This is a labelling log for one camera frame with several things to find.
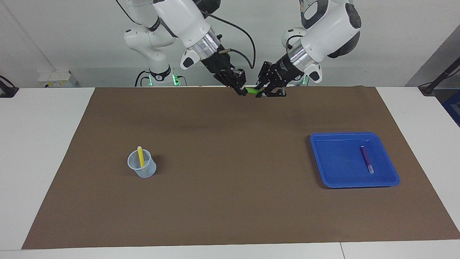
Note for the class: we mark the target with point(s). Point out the brown table mat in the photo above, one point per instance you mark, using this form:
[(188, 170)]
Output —
[(230, 201)]

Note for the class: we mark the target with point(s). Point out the clear plastic cup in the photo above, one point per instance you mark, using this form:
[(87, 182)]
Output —
[(147, 172)]

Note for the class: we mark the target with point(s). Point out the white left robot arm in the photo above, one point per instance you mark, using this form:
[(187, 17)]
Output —
[(330, 28)]

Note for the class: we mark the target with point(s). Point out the white power strip box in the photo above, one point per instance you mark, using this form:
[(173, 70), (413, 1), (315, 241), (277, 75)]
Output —
[(54, 79)]

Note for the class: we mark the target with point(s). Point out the green pen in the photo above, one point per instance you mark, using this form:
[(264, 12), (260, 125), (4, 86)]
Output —
[(252, 90)]

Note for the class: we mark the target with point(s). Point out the blue box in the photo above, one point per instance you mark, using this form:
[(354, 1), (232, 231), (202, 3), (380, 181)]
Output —
[(453, 108)]

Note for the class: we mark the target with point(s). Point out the black stand with pole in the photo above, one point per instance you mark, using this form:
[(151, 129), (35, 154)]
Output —
[(429, 88)]

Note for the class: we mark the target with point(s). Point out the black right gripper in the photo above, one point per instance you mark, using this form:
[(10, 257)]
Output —
[(219, 66)]

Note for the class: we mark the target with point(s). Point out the purple pen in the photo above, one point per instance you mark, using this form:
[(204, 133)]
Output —
[(367, 160)]

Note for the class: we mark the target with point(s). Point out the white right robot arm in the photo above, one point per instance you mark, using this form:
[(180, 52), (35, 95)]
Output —
[(183, 21)]

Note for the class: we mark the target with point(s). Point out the blue plastic tray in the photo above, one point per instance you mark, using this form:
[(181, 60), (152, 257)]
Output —
[(337, 165)]

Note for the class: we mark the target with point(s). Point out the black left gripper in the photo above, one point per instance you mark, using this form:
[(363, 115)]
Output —
[(287, 70)]

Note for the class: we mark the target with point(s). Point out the yellow pen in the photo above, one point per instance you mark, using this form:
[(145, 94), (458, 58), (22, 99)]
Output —
[(141, 158)]

